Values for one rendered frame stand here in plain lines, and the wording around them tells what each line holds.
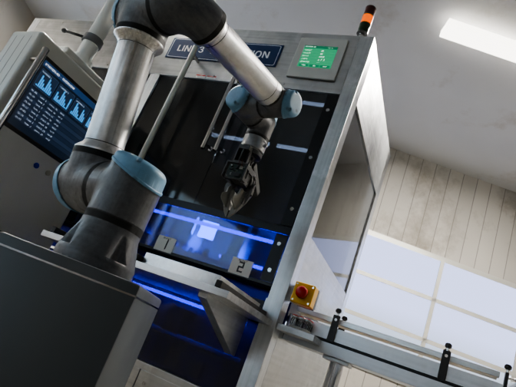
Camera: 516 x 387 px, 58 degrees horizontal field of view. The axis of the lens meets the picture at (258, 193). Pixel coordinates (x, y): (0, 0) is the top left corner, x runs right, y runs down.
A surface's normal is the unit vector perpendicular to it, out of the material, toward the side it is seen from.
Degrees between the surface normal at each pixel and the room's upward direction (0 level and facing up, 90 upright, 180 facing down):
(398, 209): 90
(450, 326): 90
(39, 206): 90
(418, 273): 90
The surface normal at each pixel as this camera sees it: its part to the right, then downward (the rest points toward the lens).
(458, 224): 0.06, -0.32
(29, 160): 0.86, 0.17
